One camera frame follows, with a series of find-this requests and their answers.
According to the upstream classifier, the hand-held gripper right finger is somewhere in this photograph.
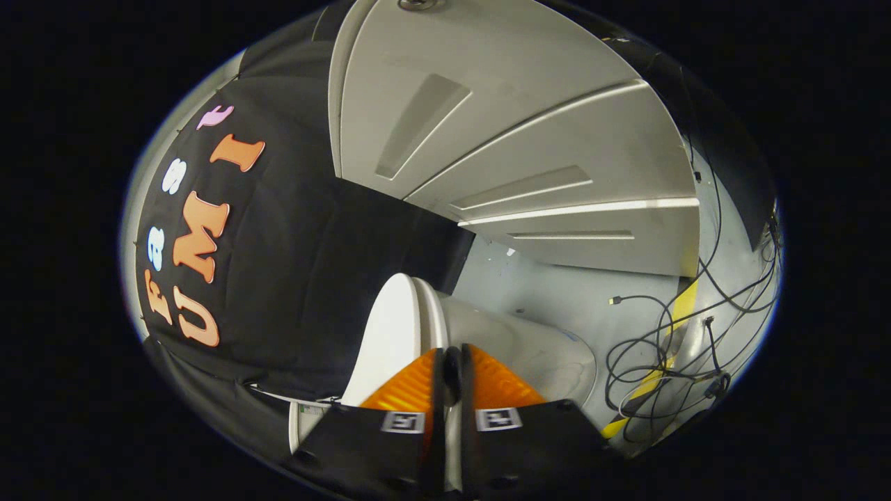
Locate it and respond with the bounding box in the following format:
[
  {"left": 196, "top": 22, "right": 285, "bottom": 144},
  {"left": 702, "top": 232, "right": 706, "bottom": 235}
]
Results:
[{"left": 459, "top": 344, "right": 613, "bottom": 501}]

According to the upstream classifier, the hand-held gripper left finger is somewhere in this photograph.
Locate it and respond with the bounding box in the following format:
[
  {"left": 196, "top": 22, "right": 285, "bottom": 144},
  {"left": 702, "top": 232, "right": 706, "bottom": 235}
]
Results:
[{"left": 289, "top": 347, "right": 446, "bottom": 501}]

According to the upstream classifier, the white toilet lid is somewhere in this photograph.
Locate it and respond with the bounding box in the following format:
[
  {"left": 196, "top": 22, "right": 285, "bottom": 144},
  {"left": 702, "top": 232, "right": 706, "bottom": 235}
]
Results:
[{"left": 341, "top": 273, "right": 434, "bottom": 408}]

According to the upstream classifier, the black backdrop cloth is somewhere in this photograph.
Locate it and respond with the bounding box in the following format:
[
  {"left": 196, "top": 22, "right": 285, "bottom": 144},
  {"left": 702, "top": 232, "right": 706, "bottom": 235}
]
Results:
[{"left": 132, "top": 0, "right": 779, "bottom": 446}]

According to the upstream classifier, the yellow black floor tape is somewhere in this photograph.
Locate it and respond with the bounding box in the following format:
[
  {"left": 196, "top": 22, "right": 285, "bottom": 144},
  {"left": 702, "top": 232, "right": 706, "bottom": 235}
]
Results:
[{"left": 602, "top": 278, "right": 699, "bottom": 439}]

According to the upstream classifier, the black cable with metal plug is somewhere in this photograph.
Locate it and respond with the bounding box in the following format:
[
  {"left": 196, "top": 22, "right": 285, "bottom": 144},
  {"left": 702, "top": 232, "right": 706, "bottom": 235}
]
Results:
[{"left": 606, "top": 295, "right": 697, "bottom": 418}]

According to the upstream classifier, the short black cable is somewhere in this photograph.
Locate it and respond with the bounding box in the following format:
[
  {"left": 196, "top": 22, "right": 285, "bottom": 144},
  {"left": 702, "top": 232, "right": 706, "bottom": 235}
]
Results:
[{"left": 703, "top": 317, "right": 732, "bottom": 401}]

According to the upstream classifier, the long thin black cable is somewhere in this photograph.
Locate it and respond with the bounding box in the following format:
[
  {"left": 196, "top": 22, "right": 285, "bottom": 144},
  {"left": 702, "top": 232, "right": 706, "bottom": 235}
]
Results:
[{"left": 686, "top": 136, "right": 780, "bottom": 314}]

